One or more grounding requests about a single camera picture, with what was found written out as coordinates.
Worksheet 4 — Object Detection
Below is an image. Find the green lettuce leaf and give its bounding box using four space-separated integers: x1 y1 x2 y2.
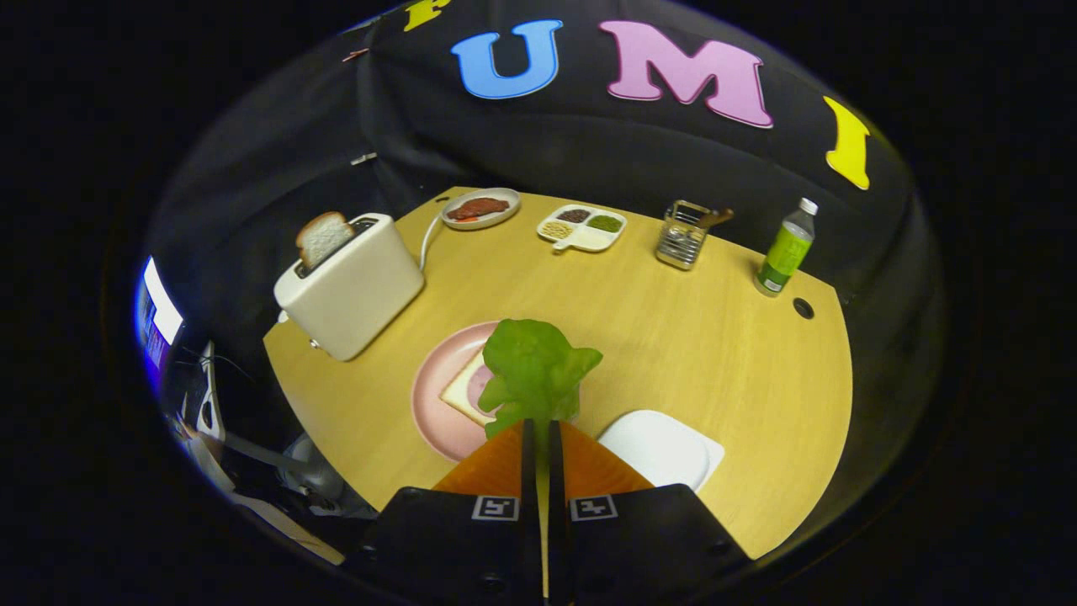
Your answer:
477 318 604 440

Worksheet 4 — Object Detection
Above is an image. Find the red meat slice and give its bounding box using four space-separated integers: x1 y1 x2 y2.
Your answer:
446 197 512 222

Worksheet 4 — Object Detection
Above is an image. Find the black backdrop cloth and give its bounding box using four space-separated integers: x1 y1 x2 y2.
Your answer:
143 0 943 506

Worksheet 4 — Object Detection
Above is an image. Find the computer monitor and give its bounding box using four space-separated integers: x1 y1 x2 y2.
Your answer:
135 255 186 392

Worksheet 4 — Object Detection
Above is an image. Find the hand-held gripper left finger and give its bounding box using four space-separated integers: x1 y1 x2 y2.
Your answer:
341 419 539 606

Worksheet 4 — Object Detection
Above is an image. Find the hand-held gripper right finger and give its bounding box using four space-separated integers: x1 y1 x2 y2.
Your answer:
549 419 751 606

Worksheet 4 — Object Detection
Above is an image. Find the green drink bottle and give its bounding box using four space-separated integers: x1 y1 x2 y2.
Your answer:
753 197 819 298

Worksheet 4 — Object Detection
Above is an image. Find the white round meat plate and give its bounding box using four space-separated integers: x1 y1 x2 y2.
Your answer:
440 187 522 231

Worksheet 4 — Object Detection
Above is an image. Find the metal wire utensil holder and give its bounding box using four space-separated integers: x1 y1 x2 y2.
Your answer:
655 199 716 271

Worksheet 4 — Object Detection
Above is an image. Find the white square plate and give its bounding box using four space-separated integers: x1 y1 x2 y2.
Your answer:
597 410 726 493

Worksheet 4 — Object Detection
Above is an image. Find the white toaster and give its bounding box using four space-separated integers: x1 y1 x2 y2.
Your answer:
273 212 426 363

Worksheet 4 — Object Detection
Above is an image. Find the white divided condiment tray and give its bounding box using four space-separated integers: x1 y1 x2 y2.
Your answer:
537 204 629 254

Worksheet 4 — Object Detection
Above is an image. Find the group of backdrop clips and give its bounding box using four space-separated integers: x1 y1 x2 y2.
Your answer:
341 46 379 166

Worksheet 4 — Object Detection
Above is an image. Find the pink ham slice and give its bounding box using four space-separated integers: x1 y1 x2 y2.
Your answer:
467 364 497 409

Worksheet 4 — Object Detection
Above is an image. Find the beige board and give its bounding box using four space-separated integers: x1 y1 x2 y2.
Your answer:
227 491 348 566

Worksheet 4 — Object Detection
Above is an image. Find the white bread slice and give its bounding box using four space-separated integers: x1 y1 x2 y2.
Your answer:
440 349 506 428

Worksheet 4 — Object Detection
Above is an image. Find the grey round object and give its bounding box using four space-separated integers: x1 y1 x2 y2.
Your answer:
278 433 346 502

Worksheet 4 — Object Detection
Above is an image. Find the pink round plate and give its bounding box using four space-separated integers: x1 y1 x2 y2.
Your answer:
411 321 539 464

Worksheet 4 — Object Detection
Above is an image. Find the toasted bread slice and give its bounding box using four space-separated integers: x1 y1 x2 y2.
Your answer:
294 210 356 272

